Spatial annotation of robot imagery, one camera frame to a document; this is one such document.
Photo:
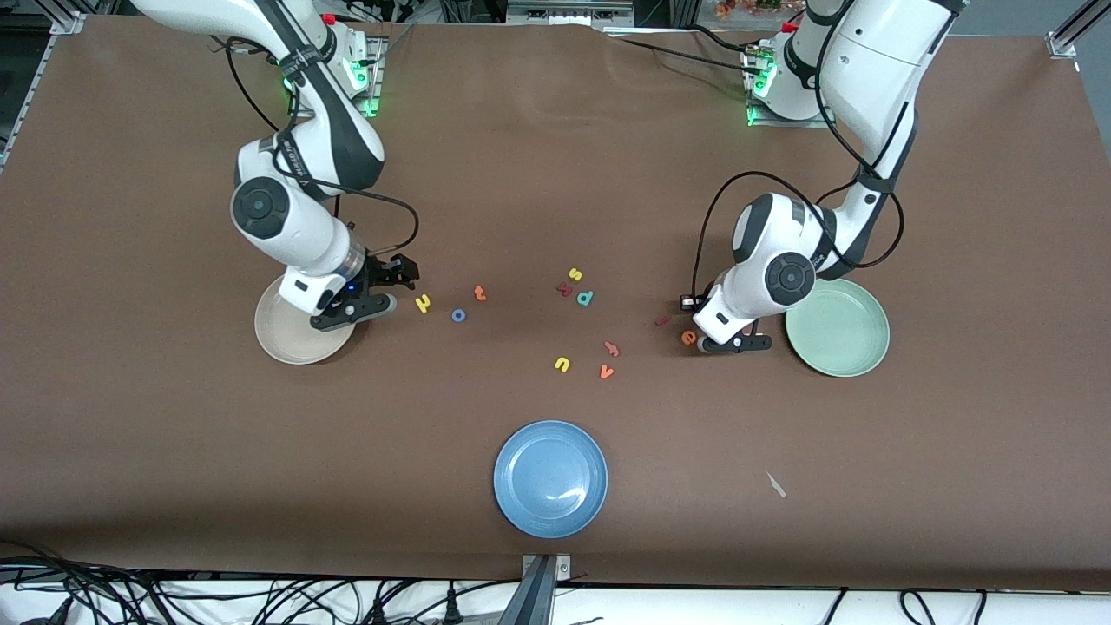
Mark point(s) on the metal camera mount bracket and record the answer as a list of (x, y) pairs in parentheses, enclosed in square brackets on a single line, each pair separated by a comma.
[(534, 599)]

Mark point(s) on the beige brown plate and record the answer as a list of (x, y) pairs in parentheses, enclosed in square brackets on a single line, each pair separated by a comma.
[(286, 343)]

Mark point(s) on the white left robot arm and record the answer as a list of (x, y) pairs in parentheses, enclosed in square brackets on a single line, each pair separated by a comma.
[(877, 61)]

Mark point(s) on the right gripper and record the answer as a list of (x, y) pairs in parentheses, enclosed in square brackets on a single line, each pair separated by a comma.
[(379, 271)]

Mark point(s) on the green plate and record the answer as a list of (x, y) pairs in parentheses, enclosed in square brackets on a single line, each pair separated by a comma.
[(846, 334)]

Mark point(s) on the aluminium frame profile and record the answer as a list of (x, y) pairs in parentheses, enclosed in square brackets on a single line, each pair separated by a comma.
[(1063, 42), (68, 23)]

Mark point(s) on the blue plate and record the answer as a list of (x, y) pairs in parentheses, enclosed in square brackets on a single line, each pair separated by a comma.
[(550, 479)]

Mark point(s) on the orange artificial flowers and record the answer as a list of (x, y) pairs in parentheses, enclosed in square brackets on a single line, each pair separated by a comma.
[(746, 7)]

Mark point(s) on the brown table cover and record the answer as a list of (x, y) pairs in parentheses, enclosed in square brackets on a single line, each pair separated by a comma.
[(555, 174)]

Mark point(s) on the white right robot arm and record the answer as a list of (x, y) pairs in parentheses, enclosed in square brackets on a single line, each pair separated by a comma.
[(286, 226)]

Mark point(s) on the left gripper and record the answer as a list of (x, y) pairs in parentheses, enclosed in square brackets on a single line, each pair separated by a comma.
[(692, 303)]

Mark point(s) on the silver device box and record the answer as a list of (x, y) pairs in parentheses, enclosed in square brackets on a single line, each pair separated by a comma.
[(564, 13)]

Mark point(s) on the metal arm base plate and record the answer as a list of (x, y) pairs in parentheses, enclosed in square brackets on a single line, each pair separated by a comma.
[(378, 61), (764, 121)]

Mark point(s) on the white paper scrap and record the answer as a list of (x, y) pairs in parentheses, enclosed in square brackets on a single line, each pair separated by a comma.
[(775, 484)]

